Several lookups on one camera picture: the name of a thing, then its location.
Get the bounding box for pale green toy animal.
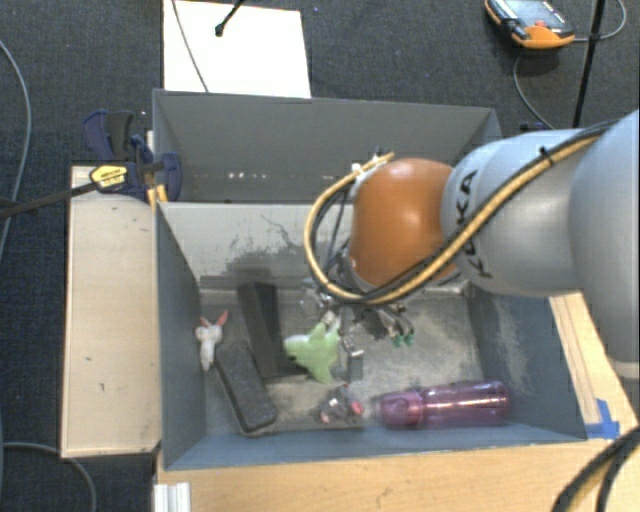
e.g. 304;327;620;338
282;321;344;386

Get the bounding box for grey and pink toy mouse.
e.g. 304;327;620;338
314;383;364;427

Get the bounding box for dark green flat block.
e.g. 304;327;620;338
236;281;303;382

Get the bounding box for purple plastic bottle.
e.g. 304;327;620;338
369;380;512;431

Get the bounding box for black flat block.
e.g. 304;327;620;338
214;339;279;436

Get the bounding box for white and pink toy rabbit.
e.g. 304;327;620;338
194;309;231;373

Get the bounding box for grey metal bin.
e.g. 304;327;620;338
151;88;589;472

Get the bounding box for pale wood board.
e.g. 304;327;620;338
59;164;164;459

